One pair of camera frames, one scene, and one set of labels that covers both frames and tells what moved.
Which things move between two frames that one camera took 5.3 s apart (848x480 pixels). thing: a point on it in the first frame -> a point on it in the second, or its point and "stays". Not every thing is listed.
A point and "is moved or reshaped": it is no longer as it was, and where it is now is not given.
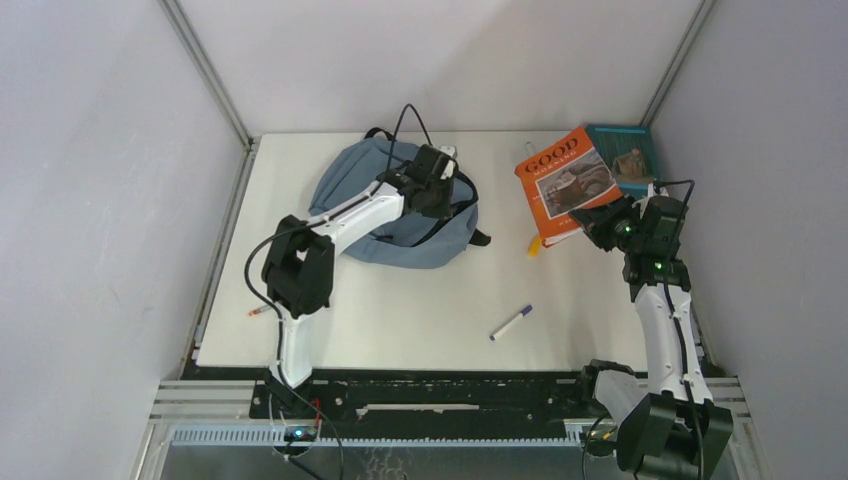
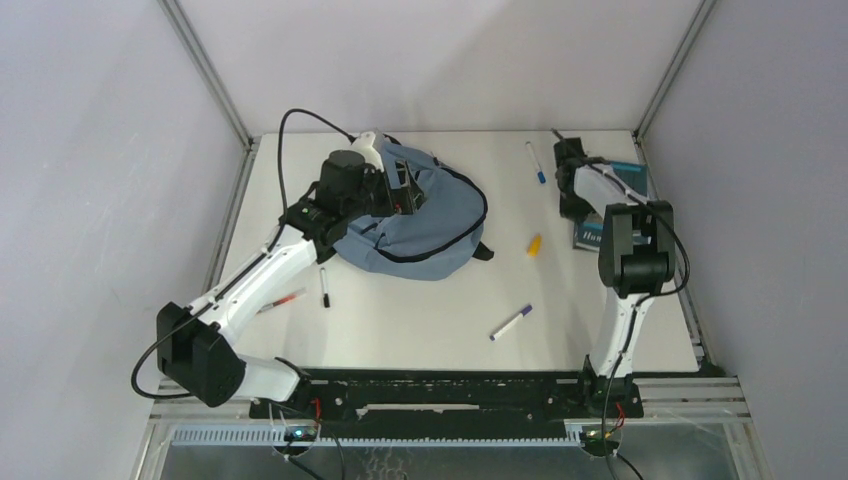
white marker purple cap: [509, 323] stays
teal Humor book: [628, 151] is moved or reshaped
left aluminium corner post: [181, 23] stays
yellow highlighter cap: [534, 247] stays
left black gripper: [441, 210] -> [404, 201]
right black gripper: [595, 219] -> [574, 213]
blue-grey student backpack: [409, 241] is moved or reshaped
